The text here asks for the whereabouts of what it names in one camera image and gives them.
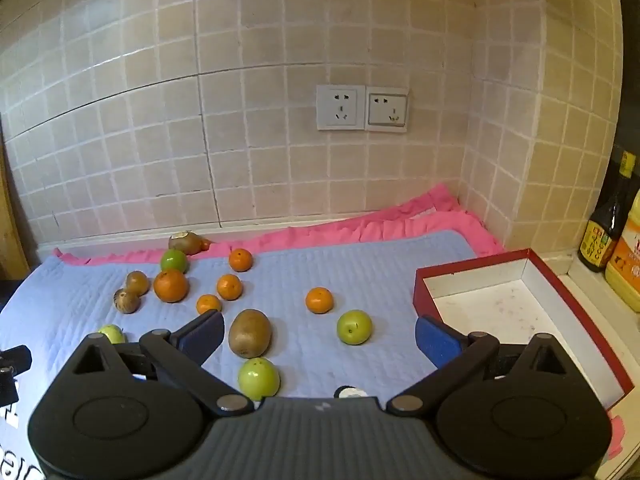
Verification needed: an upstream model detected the pink towel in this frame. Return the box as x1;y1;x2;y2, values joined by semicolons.
53;182;507;267

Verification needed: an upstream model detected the striped brown passion fruit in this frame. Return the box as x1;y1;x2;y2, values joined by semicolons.
113;288;141;314

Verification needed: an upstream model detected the light green apple front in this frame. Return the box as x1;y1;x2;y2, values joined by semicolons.
238;358;281;402

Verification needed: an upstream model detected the white wall socket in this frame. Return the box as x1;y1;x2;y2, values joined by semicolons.
364;87;409;133
316;84;366;131

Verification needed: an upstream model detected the wooden cutting board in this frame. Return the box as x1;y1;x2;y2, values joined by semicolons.
0;148;32;281

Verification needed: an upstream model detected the red white cardboard box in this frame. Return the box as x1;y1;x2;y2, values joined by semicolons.
413;249;639;408

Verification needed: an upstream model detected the yellow detergent jug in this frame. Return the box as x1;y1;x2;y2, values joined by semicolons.
605;192;640;313

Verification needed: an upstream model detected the dark green apple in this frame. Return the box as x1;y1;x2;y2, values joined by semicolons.
160;248;189;274

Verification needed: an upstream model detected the left white wall socket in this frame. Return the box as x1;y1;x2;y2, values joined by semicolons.
316;84;366;131

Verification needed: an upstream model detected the large orange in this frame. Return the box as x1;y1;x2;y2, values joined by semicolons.
153;269;190;304

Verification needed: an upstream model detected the brown kiwi with sticker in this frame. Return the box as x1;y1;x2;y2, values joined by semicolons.
168;231;204;256

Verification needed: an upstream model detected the large brown kiwi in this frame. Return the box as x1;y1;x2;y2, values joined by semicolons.
228;309;272;359

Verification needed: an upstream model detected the smooth brown passion fruit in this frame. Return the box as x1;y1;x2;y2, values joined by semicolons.
125;271;151;296

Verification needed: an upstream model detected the mandarin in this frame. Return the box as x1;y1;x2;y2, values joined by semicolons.
305;287;334;314
195;294;222;314
228;248;254;272
216;274;243;301

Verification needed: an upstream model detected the right white wall socket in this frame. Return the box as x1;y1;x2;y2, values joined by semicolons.
364;87;409;133

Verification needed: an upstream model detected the dark soy sauce bottle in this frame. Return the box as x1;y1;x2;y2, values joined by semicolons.
578;151;636;273

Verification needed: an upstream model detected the light blue quilted mat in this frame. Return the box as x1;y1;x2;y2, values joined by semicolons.
0;230;478;480

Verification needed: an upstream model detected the light green apple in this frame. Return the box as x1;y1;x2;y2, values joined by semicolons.
336;310;373;346
238;358;281;402
99;324;127;344

